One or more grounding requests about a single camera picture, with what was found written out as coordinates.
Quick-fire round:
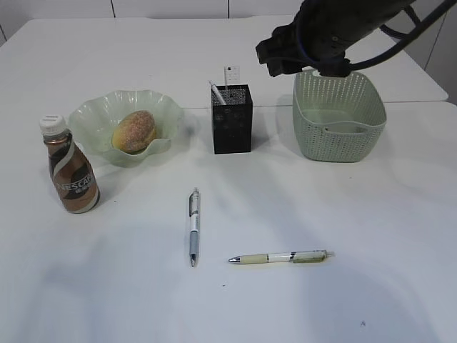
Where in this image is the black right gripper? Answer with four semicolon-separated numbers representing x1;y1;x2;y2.
255;0;403;77

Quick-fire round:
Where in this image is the clear plastic ruler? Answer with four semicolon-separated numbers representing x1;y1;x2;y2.
224;65;240;89

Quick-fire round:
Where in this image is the grey grip pen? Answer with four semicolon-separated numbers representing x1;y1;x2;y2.
209;80;226;106
189;188;201;267

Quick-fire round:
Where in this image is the sugared bread loaf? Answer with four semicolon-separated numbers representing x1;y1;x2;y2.
111;110;156;154

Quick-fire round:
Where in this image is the beige grip white pen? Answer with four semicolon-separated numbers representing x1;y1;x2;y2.
228;250;335;264

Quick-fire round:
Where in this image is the brown coffee drink bottle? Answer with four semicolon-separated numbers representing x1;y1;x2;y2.
39;115;100;214

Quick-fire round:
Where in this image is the black mesh pen holder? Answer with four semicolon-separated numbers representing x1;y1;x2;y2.
211;84;253;154

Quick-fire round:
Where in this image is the green plastic woven basket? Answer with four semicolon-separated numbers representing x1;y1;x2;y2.
292;70;386;163

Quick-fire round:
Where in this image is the green wavy glass plate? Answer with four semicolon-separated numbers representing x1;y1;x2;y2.
68;90;184;166

